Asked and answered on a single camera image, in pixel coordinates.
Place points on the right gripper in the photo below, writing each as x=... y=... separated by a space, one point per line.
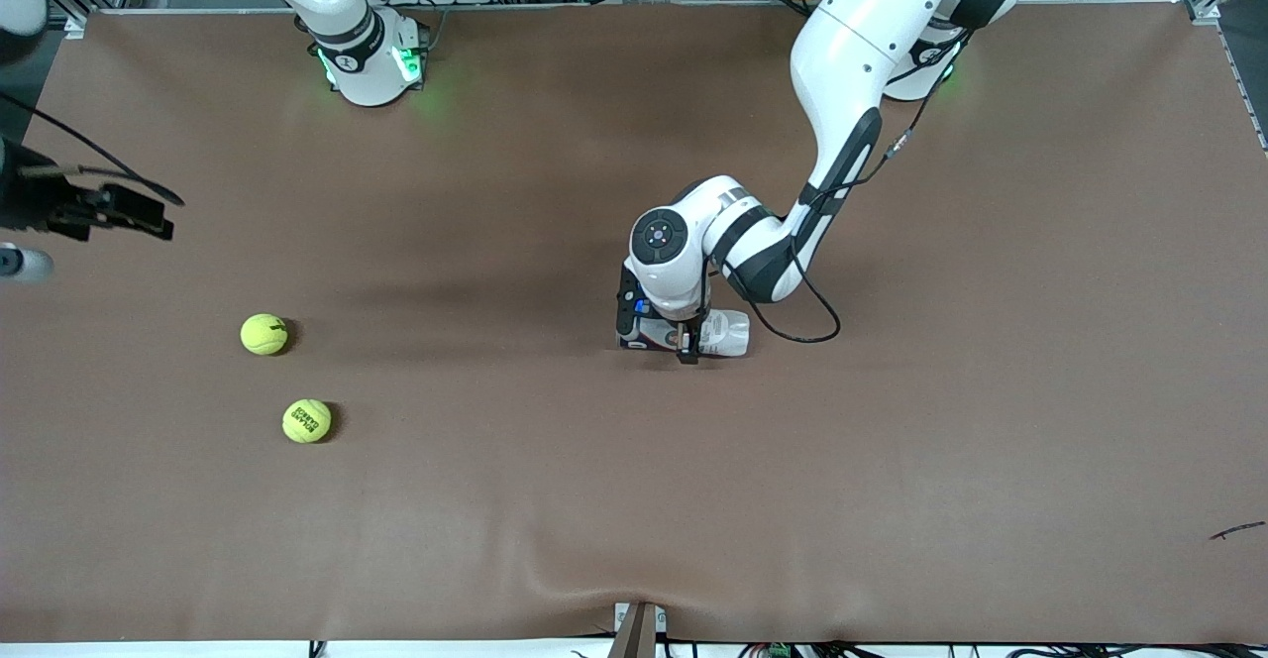
x=28 y=200

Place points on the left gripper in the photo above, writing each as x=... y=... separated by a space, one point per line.
x=686 y=340

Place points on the clear tennis ball can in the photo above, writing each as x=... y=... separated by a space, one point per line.
x=728 y=333

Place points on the plain yellow tennis ball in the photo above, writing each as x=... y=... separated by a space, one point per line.
x=264 y=334

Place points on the yellow tennis ball black print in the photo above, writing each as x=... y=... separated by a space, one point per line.
x=307 y=421

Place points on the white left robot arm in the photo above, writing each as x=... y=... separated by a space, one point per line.
x=862 y=34

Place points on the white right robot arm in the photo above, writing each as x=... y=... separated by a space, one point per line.
x=367 y=63

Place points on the brown table cover mat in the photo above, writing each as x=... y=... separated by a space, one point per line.
x=495 y=499

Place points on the green terminal connector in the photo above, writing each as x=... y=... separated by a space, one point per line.
x=778 y=651

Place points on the thin black strip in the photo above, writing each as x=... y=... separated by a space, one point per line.
x=1233 y=532

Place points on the metal mounting post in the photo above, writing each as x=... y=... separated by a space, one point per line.
x=634 y=633

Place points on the aluminium table edge rail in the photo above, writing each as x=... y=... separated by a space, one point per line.
x=594 y=5

